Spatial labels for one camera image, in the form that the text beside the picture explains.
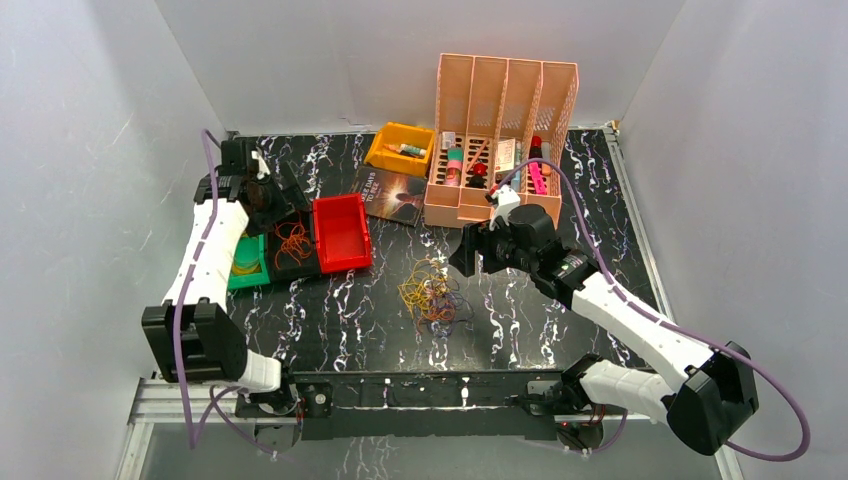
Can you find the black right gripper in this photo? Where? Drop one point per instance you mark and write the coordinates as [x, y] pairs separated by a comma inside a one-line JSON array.
[[477, 237]]

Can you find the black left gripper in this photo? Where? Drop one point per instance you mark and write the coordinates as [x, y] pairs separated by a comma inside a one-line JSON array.
[[279, 201]]

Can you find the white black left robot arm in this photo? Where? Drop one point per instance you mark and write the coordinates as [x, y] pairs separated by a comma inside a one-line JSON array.
[[190, 332]]

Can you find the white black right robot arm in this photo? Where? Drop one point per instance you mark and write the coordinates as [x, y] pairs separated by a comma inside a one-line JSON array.
[[703, 394]]

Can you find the green plastic bin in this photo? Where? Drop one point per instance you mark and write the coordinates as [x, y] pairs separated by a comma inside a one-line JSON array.
[[249, 267]]

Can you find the black plastic bin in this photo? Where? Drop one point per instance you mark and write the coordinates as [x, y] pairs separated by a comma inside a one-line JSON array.
[[291, 250]]

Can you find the red black stamp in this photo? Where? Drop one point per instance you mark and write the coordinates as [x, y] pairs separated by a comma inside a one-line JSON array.
[[535, 149], [477, 175]]

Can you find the pink glue stick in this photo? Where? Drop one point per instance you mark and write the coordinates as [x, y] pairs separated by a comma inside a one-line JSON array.
[[454, 166]]

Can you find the red plastic bin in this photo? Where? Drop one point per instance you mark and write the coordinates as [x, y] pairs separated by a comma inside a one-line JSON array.
[[341, 235]]

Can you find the dark book Three Days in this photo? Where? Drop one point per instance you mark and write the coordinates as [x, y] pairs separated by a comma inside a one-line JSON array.
[[390, 195]]

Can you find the light blue marker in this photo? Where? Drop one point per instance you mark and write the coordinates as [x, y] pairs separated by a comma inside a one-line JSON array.
[[516, 181]]

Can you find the white grey card box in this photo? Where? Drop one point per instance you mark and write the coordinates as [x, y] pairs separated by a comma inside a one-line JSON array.
[[504, 162]]

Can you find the pink pencil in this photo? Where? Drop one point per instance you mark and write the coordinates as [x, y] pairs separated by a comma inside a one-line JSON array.
[[479, 151]]

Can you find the small white eraser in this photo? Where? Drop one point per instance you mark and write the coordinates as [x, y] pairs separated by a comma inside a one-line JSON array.
[[447, 140]]

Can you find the green white glue stick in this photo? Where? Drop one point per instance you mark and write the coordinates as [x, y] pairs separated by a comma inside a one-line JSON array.
[[406, 150]]

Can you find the yellow plastic bin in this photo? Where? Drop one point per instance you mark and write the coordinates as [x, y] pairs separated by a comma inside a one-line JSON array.
[[397, 133]]

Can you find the pink plastic file organizer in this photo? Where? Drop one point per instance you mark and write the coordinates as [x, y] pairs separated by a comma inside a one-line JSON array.
[[488, 112]]

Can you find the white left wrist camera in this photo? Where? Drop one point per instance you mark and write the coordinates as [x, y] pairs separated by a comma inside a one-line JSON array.
[[261, 167]]

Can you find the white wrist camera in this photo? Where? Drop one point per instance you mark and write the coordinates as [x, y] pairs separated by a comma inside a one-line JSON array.
[[503, 199], [261, 167]]

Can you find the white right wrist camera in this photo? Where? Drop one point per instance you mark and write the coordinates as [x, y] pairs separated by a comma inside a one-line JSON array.
[[503, 199]]

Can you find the black metal base rail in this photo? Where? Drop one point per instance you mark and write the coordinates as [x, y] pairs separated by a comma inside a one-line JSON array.
[[532, 404]]

